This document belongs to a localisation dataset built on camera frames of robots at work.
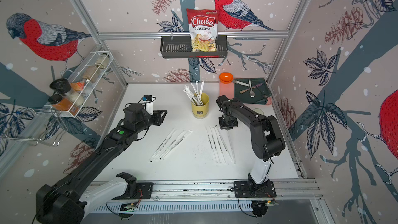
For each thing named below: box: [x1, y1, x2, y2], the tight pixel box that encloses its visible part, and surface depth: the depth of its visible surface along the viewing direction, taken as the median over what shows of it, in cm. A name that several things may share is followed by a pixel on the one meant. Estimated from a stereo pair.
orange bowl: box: [219, 72, 234, 84], surface depth 120 cm
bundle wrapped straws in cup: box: [183, 80, 205, 106], surface depth 95 cm
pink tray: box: [219, 79, 273, 105], surface depth 119 cm
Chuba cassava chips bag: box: [186, 8, 219, 53], surface depth 85 cm
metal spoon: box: [248, 79, 255, 98], surface depth 116 cm
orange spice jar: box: [47, 93, 80, 116], surface depth 63 cm
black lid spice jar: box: [49, 78, 72, 94], surface depth 63 cm
